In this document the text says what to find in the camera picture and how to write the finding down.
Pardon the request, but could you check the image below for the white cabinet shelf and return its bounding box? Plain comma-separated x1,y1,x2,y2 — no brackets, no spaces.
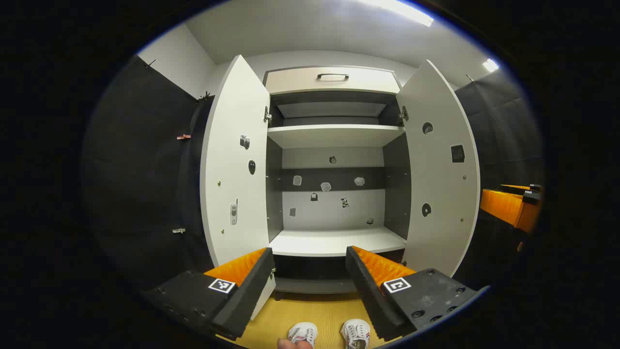
267,125,405,149

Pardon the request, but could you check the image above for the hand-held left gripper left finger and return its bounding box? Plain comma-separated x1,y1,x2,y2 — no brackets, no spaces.
143,247,277,341

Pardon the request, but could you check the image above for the black backdrop cloth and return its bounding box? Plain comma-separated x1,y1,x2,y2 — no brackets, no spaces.
454,68,545,286
81,56,216,291

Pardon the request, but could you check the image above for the white door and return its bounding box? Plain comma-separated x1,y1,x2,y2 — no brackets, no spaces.
396,59,481,278
200,54,278,320

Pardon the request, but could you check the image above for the white canvas shoe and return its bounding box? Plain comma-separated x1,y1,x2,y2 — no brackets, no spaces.
287,322,318,347
341,319,371,349

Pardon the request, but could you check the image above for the white cabinet drawer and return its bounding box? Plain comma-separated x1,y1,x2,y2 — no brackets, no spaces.
264,67,402,95

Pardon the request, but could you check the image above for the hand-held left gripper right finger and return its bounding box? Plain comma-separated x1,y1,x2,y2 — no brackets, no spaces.
345,245,490,342

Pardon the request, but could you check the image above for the long ceiling light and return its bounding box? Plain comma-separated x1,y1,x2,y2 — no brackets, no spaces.
358,0,435,28

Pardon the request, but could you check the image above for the white shoe cabinet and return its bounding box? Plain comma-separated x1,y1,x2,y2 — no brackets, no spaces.
263,65,411,301

